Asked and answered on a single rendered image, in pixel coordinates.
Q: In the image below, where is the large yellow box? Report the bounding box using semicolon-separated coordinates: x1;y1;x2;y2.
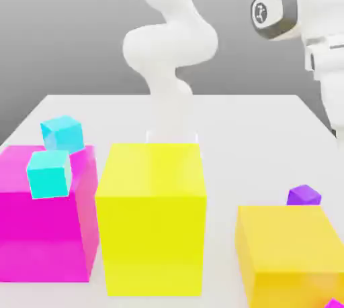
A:
94;142;208;298

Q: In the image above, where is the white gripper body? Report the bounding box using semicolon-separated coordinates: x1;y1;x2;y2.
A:
314;69;344;151

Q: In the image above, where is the small cyan cube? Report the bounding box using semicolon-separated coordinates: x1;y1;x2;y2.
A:
26;149;73;201
40;115;86;155

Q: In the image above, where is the large orange box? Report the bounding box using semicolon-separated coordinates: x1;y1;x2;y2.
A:
234;205;344;308

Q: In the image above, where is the small purple cube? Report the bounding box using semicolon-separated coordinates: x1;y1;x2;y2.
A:
286;184;323;206
323;297;344;308

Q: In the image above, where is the large magenta box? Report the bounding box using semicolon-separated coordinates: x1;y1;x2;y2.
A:
0;144;101;284

